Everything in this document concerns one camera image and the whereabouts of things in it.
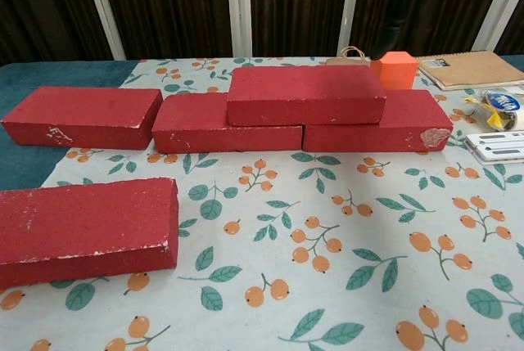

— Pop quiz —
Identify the white partition frame post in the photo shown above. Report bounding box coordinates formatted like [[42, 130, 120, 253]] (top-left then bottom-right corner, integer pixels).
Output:
[[225, 0, 253, 57], [338, 0, 364, 52], [79, 0, 126, 61], [477, 0, 524, 52]]

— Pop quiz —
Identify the brown paper bag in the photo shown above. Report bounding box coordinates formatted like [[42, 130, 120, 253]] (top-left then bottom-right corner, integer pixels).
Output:
[[326, 45, 373, 68]]

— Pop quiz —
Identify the brown spiral notebook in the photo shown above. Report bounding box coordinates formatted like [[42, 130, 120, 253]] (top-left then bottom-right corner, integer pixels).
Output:
[[416, 49, 524, 91]]

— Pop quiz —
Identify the wrapped white roll pack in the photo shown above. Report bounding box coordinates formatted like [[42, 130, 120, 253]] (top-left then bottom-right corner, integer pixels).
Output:
[[462, 85, 524, 131]]

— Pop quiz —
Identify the orange cube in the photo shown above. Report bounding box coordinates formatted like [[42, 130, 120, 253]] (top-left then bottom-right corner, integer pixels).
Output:
[[371, 51, 419, 91]]

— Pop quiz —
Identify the floral print tablecloth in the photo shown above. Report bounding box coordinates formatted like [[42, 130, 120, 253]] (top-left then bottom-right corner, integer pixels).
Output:
[[0, 56, 524, 351]]

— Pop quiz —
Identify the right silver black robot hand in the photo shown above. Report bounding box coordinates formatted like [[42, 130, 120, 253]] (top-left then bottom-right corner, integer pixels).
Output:
[[332, 0, 496, 61]]

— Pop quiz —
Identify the red brick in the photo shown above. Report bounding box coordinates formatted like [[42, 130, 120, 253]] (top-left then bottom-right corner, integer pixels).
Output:
[[226, 65, 387, 127], [151, 92, 304, 155], [301, 88, 454, 153], [0, 177, 180, 291], [0, 85, 164, 150]]

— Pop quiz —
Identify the white folding stand strip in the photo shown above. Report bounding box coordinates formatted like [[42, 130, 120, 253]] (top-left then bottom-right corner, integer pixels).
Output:
[[470, 144, 524, 163], [465, 130, 524, 150]]

